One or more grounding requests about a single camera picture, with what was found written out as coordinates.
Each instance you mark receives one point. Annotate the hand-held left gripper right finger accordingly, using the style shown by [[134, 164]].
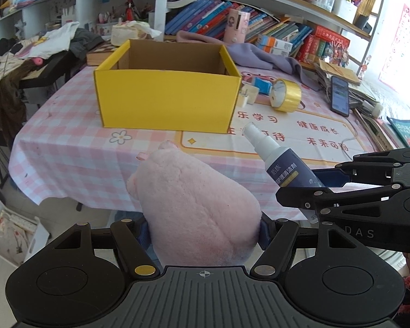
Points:
[[263, 234]]

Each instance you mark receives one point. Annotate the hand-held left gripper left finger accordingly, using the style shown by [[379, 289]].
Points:
[[144, 236]]

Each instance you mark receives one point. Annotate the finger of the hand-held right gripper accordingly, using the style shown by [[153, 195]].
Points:
[[328, 177], [304, 196]]

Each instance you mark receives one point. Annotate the white and navy spray bottle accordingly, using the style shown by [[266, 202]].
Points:
[[280, 164]]

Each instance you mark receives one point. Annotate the pink plush pig toy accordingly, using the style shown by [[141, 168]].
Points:
[[198, 211]]

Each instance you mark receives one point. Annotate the yellow tape roll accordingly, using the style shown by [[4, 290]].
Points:
[[291, 96]]

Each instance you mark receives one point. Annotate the small white plug adapter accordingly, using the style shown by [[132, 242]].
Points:
[[247, 97]]

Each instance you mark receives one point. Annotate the yellow cardboard box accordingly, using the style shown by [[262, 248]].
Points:
[[167, 102]]

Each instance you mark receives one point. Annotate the stack of books and papers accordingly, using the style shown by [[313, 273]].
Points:
[[379, 126]]

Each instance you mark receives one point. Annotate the white power adapter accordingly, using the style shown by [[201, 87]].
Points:
[[374, 109]]

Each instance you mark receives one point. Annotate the black smartphone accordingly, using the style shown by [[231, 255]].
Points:
[[339, 95]]

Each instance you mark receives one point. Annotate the green book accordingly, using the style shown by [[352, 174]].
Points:
[[406, 133]]

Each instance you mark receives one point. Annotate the brown paper envelopes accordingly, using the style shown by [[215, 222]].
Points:
[[341, 71]]

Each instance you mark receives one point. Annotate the pink checked tablecloth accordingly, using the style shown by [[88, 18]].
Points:
[[71, 150]]

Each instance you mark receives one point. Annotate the white storage cart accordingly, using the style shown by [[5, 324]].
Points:
[[24, 232]]

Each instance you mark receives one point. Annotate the colourful acrylic figure stand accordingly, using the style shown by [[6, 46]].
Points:
[[336, 53]]

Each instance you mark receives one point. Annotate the red boxed book set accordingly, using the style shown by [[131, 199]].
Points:
[[314, 46]]

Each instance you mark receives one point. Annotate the purple cloth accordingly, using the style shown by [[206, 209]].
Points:
[[256, 58]]

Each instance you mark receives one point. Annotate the orange and blue boxes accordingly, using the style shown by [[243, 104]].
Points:
[[275, 45]]

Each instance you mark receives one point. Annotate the pink cylindrical gadget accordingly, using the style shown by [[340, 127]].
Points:
[[235, 25]]

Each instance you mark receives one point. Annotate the wooden chess box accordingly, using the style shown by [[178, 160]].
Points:
[[99, 54]]

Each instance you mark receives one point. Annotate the black side table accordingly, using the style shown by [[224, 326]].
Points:
[[51, 68]]

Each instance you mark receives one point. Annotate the row of blue books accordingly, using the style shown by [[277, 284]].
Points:
[[205, 17]]

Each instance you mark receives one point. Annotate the cream fabric tissue box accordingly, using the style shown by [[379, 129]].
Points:
[[126, 34]]

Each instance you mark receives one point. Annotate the pile of clothes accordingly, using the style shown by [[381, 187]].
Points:
[[51, 41]]

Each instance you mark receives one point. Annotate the white bookshelf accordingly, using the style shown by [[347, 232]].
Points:
[[160, 0]]

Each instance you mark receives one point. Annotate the wall poster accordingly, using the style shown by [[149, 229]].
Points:
[[408, 47]]

